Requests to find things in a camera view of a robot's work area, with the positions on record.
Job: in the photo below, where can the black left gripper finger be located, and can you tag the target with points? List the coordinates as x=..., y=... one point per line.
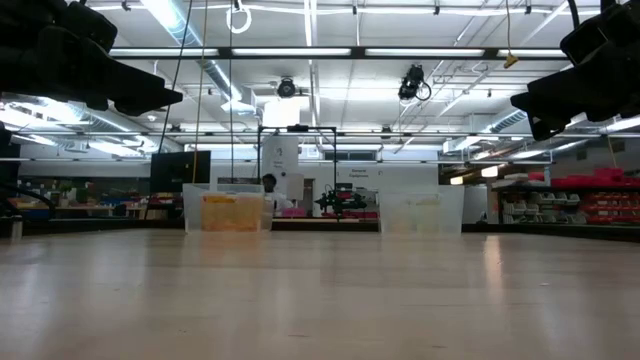
x=150, y=102
x=105, y=75

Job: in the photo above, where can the clear plastic bin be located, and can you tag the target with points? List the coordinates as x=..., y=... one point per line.
x=192, y=210
x=450, y=215

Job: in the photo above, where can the small grey post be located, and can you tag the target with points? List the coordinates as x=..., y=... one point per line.
x=17, y=227

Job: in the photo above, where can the cluttered background workbench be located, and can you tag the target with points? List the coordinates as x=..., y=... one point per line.
x=100, y=200

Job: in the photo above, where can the white machine cabinet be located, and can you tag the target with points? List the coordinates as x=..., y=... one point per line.
x=285, y=155

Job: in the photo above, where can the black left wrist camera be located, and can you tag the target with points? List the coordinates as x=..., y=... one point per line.
x=92, y=27

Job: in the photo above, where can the thin black metal frame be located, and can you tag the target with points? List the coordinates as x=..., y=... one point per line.
x=297, y=128

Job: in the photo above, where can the person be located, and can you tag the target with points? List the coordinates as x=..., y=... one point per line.
x=272, y=185

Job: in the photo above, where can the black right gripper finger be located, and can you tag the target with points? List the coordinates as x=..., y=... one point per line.
x=550, y=122
x=550, y=92

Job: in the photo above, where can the round black ceiling camera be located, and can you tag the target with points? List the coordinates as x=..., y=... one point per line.
x=286, y=88

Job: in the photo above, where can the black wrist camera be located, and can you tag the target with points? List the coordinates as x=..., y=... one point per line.
x=590, y=35
x=92, y=27

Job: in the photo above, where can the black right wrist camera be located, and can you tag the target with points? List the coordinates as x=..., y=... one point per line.
x=590, y=35

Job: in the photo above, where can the black monitor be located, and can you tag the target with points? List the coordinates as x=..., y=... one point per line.
x=180, y=172

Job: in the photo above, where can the large orange pill bottle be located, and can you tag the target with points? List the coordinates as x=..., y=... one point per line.
x=217, y=217

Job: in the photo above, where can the small black background robot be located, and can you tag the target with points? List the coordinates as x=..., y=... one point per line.
x=340, y=202

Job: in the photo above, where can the shelf with red bins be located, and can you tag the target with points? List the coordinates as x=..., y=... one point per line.
x=610, y=200

